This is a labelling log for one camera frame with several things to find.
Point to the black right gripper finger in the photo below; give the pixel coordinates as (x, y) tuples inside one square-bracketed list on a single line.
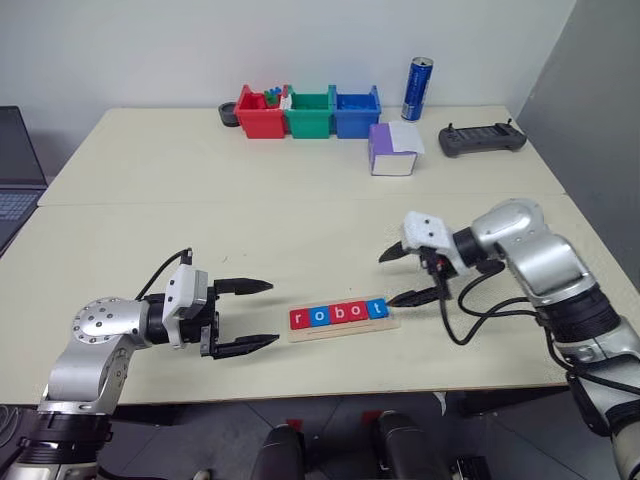
[(417, 297), (396, 253)]

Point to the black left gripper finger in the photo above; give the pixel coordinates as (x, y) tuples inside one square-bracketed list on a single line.
[(242, 346), (242, 286)]

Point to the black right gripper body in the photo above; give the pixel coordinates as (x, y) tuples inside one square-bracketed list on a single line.
[(440, 272)]

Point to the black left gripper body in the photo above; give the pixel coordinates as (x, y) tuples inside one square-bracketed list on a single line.
[(200, 325)]

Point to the blue square letter tile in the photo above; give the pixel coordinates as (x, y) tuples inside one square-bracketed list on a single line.
[(378, 309)]

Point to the red letter tile o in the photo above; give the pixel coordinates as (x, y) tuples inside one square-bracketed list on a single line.
[(359, 312)]

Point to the red letter tile b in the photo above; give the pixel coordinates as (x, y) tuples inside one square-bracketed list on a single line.
[(339, 315)]

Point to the wooden letter tray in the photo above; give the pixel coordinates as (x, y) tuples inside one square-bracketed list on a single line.
[(345, 334)]

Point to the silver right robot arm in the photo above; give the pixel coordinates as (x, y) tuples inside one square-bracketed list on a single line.
[(540, 255)]

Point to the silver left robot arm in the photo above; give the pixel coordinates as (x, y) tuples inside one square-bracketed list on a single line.
[(100, 320)]

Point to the red letter tile r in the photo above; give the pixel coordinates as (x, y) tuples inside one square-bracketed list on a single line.
[(300, 319)]

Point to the blue letter tile o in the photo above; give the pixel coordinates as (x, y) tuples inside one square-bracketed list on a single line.
[(319, 317)]

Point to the purple and white box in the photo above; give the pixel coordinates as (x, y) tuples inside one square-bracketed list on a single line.
[(390, 164)]

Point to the white tag under table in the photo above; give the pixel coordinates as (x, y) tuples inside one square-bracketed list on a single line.
[(440, 404)]

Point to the dark rounded shape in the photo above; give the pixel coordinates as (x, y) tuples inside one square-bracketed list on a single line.
[(400, 445), (277, 452)]

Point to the blue plastic bin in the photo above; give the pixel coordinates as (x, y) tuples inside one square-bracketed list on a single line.
[(354, 125)]

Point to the dark grey handheld controller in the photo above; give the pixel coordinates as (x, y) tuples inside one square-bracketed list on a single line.
[(481, 140)]

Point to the green plastic bin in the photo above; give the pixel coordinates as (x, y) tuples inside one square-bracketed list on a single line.
[(309, 125)]

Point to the red plastic bin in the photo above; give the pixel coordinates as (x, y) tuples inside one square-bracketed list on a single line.
[(261, 124)]

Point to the blue drink can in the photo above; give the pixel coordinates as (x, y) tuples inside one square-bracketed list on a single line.
[(416, 90)]

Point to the dark grey round dish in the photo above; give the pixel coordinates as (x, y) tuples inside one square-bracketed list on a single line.
[(227, 116)]

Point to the white toy brick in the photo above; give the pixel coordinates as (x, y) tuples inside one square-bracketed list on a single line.
[(285, 102)]

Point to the green toy brick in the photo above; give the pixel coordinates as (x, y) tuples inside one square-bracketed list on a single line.
[(271, 99)]

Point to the blue toy brick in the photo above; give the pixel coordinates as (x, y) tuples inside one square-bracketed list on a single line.
[(277, 90)]

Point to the grey laptop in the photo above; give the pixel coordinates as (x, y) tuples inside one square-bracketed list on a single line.
[(15, 150)]

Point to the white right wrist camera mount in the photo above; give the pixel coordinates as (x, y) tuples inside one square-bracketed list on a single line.
[(425, 227)]

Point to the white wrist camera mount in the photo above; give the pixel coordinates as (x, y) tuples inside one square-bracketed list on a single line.
[(425, 227), (180, 290)]

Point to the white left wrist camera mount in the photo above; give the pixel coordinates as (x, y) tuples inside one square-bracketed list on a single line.
[(180, 290)]

